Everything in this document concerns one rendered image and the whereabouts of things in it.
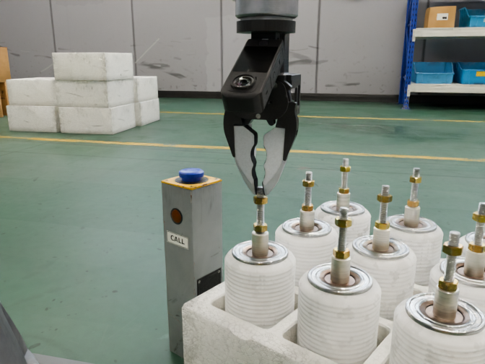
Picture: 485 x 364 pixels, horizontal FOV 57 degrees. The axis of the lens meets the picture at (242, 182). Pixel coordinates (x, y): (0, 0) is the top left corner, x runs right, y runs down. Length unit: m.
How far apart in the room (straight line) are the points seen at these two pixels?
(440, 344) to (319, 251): 0.25
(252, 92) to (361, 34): 5.25
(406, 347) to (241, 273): 0.21
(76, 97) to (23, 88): 0.42
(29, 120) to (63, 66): 0.49
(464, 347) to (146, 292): 0.73
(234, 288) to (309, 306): 0.11
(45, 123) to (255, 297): 3.00
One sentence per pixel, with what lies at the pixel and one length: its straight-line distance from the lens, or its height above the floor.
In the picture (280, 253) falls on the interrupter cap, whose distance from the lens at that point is 0.61.
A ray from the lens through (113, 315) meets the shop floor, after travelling 0.99.
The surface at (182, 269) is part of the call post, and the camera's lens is 0.75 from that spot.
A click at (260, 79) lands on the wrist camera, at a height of 0.48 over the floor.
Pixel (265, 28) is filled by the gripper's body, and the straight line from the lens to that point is 0.54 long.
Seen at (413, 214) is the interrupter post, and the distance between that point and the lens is 0.74.
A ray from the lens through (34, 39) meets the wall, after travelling 7.19.
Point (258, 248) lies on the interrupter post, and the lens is 0.60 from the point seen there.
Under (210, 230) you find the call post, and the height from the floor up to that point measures 0.24.
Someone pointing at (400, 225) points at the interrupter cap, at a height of 0.25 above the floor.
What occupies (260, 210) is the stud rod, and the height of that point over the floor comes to 0.31.
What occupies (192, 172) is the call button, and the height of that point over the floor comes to 0.33.
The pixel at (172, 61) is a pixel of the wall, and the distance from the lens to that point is 6.16.
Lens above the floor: 0.50
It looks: 15 degrees down
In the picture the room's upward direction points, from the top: straight up
